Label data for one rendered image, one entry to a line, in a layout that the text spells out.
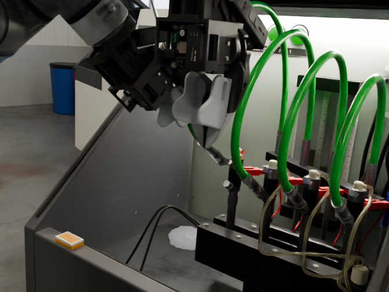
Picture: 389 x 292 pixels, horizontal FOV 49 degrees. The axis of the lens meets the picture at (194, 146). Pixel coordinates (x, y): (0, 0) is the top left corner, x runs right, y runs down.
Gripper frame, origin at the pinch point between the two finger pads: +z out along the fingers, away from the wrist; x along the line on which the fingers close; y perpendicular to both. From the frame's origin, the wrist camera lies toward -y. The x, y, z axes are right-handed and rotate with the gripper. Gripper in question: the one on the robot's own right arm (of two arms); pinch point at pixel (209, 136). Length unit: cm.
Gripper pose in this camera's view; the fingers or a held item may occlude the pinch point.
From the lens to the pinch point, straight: 53.5
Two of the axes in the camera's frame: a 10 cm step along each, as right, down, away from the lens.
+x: 8.0, 2.0, -5.6
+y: -5.9, 1.6, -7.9
